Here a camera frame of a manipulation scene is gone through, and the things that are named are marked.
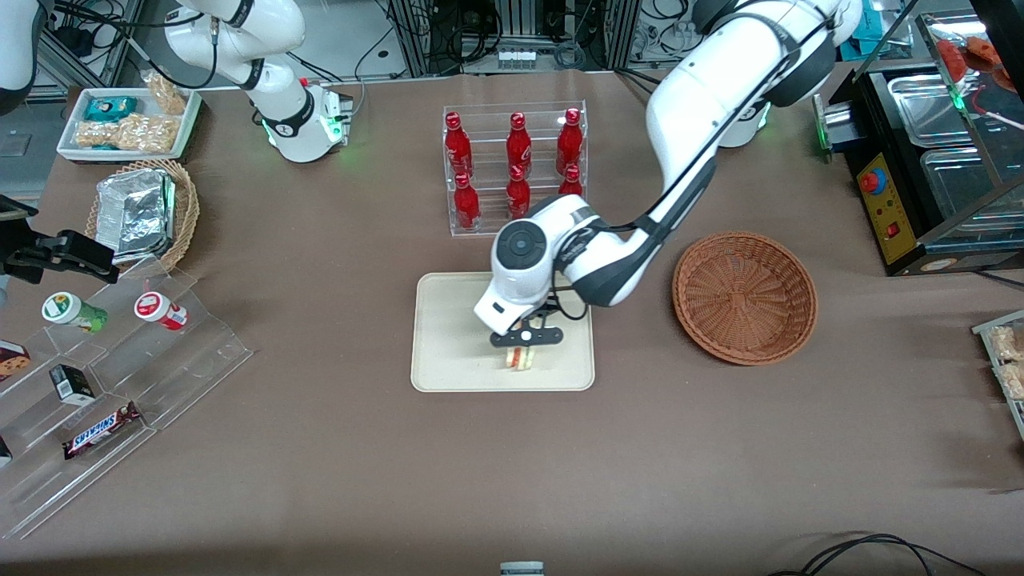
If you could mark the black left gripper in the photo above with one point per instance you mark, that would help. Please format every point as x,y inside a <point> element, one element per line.
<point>548,307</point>

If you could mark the grey camera mount top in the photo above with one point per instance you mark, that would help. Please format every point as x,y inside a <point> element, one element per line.
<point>522,569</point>

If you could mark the teal snack packet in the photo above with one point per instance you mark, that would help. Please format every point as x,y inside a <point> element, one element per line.
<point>110,108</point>

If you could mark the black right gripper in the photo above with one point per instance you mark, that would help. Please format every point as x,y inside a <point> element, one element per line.
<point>34,258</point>

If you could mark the clear acrylic stepped stand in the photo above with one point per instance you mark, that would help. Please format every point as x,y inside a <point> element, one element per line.
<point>192,352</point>

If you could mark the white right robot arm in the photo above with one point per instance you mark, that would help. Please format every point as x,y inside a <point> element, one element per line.
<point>276,80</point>

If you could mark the brown wicker basket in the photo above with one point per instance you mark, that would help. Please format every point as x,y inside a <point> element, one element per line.
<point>744,296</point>

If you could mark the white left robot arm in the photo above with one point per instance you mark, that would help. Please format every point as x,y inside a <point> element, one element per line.
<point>696,104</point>

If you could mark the beige plastic tray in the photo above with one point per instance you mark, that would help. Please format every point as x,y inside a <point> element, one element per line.
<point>448,352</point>

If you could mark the small clear peanut snack bag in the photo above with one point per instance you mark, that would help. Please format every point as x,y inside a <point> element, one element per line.
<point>166,94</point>

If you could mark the red emergency stop button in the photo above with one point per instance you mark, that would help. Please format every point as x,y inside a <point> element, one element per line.
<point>874,180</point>

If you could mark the Snickers chocolate bar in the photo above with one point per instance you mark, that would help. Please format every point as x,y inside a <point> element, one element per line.
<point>100,430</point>

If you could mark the red yoghurt drink bottle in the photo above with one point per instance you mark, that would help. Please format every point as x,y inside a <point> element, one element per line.
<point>158,309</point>

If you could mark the brown cookie box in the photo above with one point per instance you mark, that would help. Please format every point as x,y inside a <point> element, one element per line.
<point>12,362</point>

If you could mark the triangular sandwich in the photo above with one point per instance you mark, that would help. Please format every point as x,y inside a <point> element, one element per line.
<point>520,362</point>

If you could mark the large clear peanut snack bag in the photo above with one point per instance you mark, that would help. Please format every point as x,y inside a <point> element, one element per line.
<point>132,134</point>

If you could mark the silver foil package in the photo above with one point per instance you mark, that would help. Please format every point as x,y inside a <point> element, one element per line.
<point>136,214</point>

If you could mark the white power strip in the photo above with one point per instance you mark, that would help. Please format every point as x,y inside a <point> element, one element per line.
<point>517,58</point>

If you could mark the steel warmer pan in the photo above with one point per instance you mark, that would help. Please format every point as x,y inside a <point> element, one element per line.
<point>928,108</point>

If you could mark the light wicker basket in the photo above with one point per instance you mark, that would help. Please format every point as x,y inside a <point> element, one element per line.
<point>186,212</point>

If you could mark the red cola bottle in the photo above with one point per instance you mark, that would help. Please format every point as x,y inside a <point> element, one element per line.
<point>466,206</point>
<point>570,182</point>
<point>458,148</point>
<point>518,196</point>
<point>518,148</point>
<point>569,144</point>

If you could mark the green yoghurt drink bottle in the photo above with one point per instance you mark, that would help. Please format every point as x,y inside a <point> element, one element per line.
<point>70,310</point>

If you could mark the teal paper packet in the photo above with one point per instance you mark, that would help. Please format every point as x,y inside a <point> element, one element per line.
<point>872,28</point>

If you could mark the dark packet at stand edge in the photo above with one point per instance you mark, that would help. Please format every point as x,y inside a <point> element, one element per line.
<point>4,453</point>

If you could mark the clear bag of puffed snack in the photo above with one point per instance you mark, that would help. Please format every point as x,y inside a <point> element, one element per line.
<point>1013,381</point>
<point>1008,342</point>

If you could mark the white rectangular snack tray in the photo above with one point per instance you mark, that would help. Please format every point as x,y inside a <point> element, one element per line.
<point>188,120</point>

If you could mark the clear acrylic bottle rack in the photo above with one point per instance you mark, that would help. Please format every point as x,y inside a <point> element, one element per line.
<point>488,160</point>

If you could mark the black food warmer cabinet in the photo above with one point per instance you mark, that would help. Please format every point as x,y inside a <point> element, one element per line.
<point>908,232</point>

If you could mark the small black box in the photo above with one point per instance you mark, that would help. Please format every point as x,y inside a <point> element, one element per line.
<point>72,384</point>

